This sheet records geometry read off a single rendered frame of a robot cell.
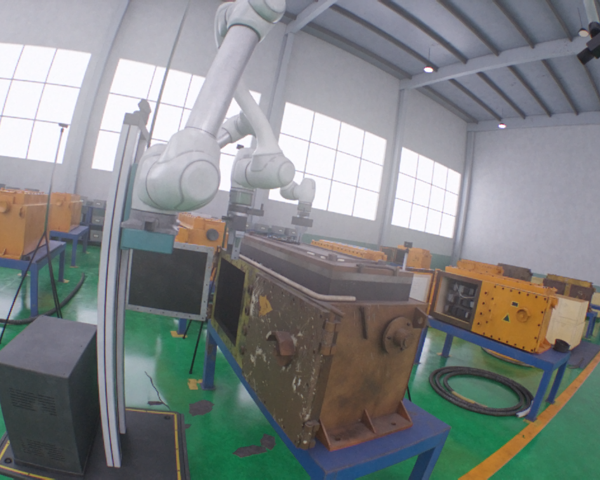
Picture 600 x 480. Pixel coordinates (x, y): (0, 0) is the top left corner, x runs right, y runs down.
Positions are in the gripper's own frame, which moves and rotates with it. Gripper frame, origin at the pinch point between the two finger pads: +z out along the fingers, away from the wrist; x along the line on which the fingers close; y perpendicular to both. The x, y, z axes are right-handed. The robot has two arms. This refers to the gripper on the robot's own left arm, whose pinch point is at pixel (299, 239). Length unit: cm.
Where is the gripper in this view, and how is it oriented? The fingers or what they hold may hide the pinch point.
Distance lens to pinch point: 205.3
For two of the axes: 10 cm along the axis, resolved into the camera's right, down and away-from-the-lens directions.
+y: 0.2, -0.4, 10.0
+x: -9.9, -1.7, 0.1
